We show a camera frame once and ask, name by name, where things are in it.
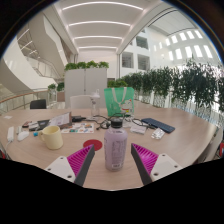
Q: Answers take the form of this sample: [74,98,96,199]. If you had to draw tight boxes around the row of green trees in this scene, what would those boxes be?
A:
[107,59,224,116]

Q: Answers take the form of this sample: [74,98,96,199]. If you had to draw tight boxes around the flat round red coaster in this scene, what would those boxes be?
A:
[82,138,104,152]

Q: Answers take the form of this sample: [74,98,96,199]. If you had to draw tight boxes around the white chair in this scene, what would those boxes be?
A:
[69,94,93,110]

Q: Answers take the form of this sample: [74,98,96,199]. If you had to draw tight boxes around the white folded card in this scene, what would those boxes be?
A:
[48,112,72,128]

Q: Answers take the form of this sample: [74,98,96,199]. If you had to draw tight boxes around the white power strip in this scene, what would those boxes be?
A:
[6,125,16,143]

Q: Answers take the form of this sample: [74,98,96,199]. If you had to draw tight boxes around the clear plastic packet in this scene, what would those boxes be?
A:
[150,127,166,140]

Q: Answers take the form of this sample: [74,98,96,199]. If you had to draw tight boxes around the colourful sticker sheet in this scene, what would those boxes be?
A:
[60,122,96,135]

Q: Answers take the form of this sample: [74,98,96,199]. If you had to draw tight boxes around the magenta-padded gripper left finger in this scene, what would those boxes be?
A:
[44,143,96,187]

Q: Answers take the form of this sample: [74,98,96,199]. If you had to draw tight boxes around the white computer mouse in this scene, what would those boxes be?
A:
[17,130,31,142]

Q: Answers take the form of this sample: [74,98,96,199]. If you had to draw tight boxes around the ceiling light strips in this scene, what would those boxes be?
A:
[61,1,145,51]

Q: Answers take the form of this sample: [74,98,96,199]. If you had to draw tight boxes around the black cable tangle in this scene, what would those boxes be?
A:
[85,113,155,131]

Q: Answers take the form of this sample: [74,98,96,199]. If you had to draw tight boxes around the green tote bag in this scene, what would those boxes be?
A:
[103,86,136,118]

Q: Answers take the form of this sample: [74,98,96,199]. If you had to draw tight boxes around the clear water bottle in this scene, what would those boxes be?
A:
[89,89,101,118]

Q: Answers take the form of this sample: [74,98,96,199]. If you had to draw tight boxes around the lilac drink bottle black cap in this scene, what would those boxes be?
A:
[103,117,129,172]

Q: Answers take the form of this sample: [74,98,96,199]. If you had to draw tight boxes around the white cabinet with plants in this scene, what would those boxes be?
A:
[63,60,110,108]

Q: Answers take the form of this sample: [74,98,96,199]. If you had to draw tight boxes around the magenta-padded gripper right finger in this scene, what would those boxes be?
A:
[130,142,184,186]

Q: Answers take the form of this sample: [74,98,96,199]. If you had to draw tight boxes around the black chair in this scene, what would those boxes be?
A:
[29,98,48,110]

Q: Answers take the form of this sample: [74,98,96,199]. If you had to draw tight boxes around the pale yellow mug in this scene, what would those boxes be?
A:
[38,125,64,150]

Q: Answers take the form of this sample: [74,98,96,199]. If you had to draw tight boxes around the dark blue keyboard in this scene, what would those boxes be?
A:
[140,117,176,134]

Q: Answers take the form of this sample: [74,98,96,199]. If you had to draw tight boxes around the white paper packet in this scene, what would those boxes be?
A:
[129,124,148,135]

